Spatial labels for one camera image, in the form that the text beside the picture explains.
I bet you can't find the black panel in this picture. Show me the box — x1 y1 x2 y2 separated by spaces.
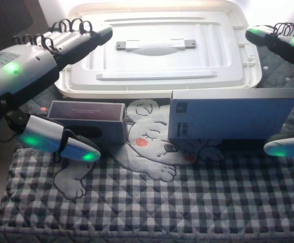
0 0 34 43

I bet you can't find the small purple-top box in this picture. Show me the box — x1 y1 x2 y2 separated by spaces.
47 100 129 145

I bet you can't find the grey checked bear quilt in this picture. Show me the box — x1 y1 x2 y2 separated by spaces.
0 45 294 243

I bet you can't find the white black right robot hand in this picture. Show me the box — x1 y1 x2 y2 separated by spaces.
245 22 294 158

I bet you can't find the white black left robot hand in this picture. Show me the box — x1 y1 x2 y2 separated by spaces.
0 18 114 163

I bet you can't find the large light blue box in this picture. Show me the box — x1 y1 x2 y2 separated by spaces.
167 88 294 141

